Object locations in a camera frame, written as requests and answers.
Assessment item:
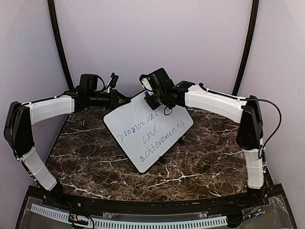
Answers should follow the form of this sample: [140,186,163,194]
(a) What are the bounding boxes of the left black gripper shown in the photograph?
[89,89,132,110]

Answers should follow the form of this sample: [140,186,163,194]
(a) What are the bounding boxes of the white whiteboard with black frame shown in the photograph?
[103,91,194,173]

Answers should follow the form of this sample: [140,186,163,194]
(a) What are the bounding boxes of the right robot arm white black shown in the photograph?
[140,78,264,207]

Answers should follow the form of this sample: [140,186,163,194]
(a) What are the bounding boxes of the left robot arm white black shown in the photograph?
[4,89,120,208]

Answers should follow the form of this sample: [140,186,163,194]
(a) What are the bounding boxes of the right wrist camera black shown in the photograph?
[147,68,174,91]

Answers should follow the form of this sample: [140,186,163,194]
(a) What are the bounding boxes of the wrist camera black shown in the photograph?
[147,68,174,91]
[79,74,98,91]

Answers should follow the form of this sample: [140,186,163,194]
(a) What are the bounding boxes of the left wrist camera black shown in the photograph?
[79,74,98,91]

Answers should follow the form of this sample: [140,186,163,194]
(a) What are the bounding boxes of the right black frame post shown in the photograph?
[232,0,259,96]

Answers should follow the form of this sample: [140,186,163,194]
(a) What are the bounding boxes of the black frame post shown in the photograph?
[47,0,74,90]
[232,0,259,96]

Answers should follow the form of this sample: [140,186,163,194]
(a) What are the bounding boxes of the left black frame post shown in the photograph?
[47,0,74,90]

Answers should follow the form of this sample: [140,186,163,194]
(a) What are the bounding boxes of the white slotted cable duct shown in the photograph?
[30,204,227,229]

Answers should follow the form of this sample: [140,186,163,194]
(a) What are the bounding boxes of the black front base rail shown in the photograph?
[19,184,290,219]

